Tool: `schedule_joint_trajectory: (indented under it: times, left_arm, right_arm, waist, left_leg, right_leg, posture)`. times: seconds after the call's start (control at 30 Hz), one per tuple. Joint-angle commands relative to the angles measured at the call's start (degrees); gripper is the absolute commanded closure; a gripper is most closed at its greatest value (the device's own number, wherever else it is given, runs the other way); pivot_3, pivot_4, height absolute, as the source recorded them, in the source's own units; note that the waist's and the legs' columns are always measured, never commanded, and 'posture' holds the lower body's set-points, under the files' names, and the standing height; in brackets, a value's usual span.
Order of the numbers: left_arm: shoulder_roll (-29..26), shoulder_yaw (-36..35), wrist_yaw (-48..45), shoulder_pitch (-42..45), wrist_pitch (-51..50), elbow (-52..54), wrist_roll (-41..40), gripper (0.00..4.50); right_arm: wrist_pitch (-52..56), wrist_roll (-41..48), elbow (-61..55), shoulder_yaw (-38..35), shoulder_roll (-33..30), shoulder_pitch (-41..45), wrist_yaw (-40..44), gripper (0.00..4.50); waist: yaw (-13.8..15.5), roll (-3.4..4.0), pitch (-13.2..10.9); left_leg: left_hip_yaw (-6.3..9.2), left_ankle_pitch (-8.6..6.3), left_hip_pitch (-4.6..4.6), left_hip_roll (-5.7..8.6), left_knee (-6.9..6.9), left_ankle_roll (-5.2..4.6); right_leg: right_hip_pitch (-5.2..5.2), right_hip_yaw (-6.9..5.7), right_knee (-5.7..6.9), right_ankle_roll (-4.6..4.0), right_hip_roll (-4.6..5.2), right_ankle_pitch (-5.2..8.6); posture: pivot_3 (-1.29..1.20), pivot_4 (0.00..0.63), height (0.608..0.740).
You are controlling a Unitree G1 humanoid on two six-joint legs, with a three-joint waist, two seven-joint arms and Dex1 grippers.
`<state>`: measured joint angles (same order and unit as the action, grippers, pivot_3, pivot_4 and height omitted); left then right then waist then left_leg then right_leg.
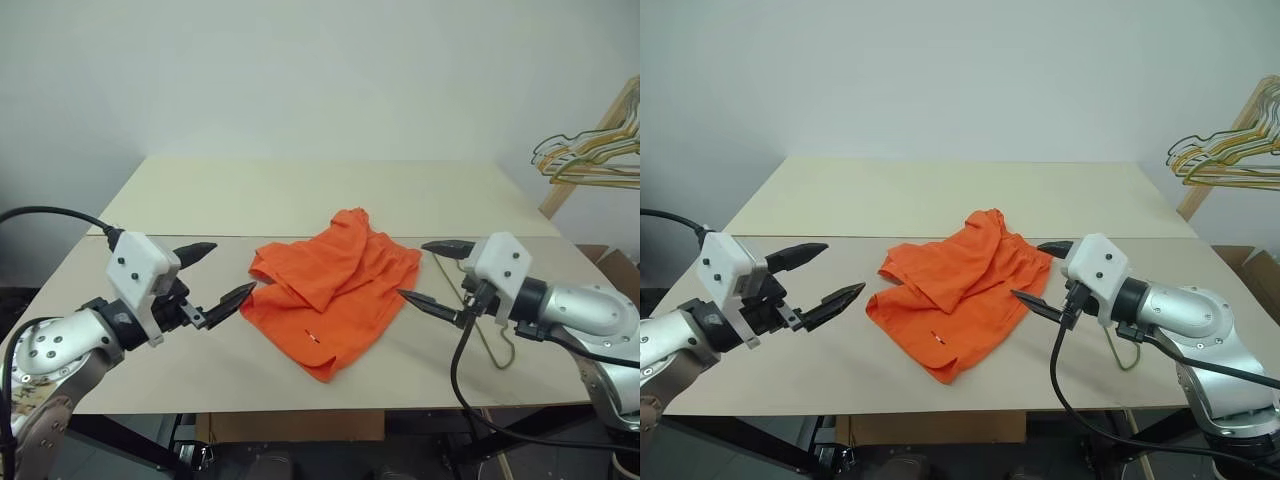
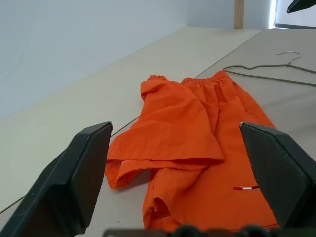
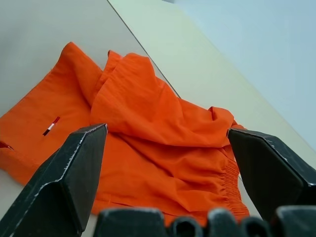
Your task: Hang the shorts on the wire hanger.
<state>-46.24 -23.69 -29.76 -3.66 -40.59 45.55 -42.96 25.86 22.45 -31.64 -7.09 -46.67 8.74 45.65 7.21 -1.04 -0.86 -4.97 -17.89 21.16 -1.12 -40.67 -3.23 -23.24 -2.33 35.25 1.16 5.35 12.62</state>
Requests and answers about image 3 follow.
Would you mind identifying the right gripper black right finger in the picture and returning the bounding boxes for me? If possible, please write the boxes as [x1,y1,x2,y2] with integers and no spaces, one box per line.
[226,128,316,221]

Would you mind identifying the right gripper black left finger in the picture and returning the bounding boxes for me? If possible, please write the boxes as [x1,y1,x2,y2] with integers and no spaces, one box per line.
[0,122,109,237]

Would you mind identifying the orange shorts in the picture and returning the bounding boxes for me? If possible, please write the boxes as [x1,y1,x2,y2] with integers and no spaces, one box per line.
[0,41,250,227]

